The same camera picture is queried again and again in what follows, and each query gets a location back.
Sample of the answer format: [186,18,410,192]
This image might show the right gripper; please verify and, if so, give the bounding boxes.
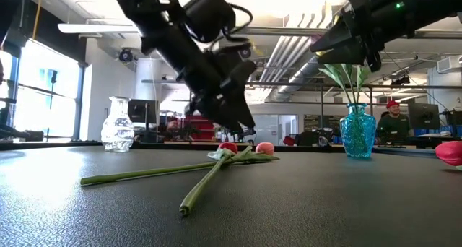
[309,0,397,74]

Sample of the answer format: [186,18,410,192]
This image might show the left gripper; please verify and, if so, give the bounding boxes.
[168,36,258,134]

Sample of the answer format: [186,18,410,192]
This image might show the dark red artificial tulip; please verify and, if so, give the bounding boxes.
[318,64,349,103]

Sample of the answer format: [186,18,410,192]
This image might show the pale pink artificial tulip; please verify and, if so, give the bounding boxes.
[79,141,281,187]

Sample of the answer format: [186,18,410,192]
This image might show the blue glass vase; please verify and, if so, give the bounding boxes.
[339,102,378,159]

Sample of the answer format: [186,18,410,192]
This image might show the bright pink artificial tulip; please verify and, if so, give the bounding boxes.
[434,140,462,172]

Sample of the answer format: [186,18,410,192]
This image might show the clear glass vase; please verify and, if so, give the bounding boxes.
[100,96,135,153]

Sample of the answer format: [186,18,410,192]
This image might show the red tool cabinet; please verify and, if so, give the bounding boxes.
[182,115,216,142]

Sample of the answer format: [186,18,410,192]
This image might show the person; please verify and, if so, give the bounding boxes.
[162,117,182,142]
[375,100,415,147]

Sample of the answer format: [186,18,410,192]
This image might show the black computer monitor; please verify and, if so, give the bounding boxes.
[407,102,442,131]
[128,99,159,142]

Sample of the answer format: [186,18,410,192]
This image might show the black pole stand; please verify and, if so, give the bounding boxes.
[48,69,59,113]

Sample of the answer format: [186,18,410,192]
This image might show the bright window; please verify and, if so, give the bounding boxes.
[0,39,84,142]

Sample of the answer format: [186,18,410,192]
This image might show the silver ventilation duct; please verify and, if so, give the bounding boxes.
[265,8,336,103]

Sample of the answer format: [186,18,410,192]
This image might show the black overhead frame rail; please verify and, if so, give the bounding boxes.
[141,79,462,138]

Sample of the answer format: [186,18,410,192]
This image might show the black rail-mounted camera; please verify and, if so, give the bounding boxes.
[390,74,411,87]

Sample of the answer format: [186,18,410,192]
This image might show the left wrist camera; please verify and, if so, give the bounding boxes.
[183,0,237,43]

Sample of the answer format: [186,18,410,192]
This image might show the white wall air unit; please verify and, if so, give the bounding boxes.
[435,54,462,74]

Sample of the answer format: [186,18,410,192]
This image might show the yellow cable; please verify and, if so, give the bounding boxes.
[31,0,45,41]

